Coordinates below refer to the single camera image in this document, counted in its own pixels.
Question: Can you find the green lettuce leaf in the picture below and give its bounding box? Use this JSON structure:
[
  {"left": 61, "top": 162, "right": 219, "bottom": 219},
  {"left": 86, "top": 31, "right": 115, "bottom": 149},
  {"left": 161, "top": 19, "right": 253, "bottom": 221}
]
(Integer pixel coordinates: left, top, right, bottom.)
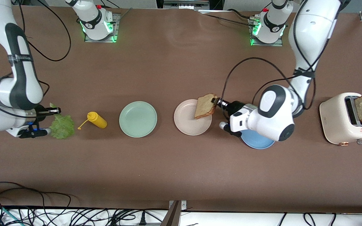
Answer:
[{"left": 48, "top": 103, "right": 75, "bottom": 140}]

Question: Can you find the yellow mustard squeeze bottle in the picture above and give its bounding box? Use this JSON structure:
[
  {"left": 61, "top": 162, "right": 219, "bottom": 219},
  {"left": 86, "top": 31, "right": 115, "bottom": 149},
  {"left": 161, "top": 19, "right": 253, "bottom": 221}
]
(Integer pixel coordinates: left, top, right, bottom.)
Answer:
[{"left": 78, "top": 112, "right": 108, "bottom": 130}]

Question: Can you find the beige plate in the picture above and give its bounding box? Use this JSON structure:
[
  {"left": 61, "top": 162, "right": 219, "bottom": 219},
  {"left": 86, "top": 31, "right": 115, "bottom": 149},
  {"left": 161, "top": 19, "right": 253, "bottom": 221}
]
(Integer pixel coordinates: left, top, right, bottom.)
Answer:
[{"left": 174, "top": 99, "right": 212, "bottom": 136}]

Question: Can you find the blue plate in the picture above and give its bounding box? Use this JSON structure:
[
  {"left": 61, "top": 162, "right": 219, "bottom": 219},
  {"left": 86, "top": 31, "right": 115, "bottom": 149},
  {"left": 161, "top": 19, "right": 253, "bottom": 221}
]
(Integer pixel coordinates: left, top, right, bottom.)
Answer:
[{"left": 240, "top": 128, "right": 276, "bottom": 150}]

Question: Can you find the mint green plate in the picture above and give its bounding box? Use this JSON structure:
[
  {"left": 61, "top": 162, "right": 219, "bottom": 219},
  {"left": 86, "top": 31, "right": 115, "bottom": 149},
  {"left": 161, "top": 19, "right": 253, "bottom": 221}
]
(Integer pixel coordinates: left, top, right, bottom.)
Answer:
[{"left": 119, "top": 101, "right": 157, "bottom": 138}]

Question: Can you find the black metal equipment box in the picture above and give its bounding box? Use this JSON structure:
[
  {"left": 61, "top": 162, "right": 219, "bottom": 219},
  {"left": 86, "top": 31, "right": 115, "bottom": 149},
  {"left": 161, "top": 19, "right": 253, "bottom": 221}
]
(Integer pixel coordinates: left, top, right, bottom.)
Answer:
[{"left": 156, "top": 0, "right": 224, "bottom": 10}]

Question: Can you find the cream white toaster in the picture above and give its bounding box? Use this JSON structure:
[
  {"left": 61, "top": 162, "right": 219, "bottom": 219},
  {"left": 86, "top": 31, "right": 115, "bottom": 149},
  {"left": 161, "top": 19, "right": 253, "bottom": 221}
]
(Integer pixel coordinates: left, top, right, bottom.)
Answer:
[{"left": 319, "top": 92, "right": 362, "bottom": 146}]

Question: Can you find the white shelf board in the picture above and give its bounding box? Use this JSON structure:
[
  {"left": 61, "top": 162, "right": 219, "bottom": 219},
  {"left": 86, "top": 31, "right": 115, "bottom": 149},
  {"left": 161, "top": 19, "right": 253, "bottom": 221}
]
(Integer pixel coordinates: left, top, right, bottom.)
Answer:
[{"left": 0, "top": 206, "right": 362, "bottom": 226}]

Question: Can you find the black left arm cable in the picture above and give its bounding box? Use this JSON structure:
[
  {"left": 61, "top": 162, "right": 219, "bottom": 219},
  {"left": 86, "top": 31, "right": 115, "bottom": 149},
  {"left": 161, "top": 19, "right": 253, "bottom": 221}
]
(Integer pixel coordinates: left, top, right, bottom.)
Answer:
[{"left": 220, "top": 0, "right": 338, "bottom": 110}]

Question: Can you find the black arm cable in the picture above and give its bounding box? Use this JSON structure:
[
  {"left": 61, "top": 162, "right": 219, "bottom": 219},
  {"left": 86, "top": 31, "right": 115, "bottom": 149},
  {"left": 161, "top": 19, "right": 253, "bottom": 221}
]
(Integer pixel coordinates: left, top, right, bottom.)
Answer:
[
  {"left": 220, "top": 0, "right": 338, "bottom": 110},
  {"left": 11, "top": 0, "right": 71, "bottom": 62}
]

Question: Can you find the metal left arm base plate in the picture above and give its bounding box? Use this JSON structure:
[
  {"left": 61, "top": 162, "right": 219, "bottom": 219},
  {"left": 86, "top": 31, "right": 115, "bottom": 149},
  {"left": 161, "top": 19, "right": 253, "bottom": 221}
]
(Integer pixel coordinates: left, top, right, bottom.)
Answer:
[{"left": 250, "top": 16, "right": 284, "bottom": 47}]

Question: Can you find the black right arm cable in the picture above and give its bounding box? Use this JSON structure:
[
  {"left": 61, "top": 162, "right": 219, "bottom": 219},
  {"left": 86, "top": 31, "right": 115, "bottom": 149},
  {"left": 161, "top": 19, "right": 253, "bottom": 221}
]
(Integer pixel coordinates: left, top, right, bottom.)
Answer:
[{"left": 11, "top": 0, "right": 71, "bottom": 62}]

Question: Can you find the thin grey cable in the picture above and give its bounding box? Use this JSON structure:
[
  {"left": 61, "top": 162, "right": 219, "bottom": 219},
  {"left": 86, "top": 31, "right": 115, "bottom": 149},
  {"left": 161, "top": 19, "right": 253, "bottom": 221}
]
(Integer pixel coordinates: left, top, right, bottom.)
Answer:
[
  {"left": 198, "top": 11, "right": 254, "bottom": 27},
  {"left": 118, "top": 8, "right": 133, "bottom": 21}
]

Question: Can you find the thick black cable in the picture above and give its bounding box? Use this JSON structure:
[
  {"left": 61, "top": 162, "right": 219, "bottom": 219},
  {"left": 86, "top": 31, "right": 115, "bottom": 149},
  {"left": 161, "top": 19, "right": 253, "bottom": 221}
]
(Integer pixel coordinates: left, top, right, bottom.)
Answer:
[{"left": 227, "top": 8, "right": 254, "bottom": 20}]

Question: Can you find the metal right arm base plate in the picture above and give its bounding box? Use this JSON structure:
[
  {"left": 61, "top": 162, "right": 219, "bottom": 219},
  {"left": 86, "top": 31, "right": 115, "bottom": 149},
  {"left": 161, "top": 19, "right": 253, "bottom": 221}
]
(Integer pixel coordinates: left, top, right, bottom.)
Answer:
[{"left": 84, "top": 13, "right": 121, "bottom": 43}]

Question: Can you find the grey metal bracket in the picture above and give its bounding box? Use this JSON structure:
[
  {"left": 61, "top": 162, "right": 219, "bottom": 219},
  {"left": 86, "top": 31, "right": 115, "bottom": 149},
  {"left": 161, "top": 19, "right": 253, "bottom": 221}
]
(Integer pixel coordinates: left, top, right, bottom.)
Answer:
[{"left": 161, "top": 200, "right": 188, "bottom": 226}]

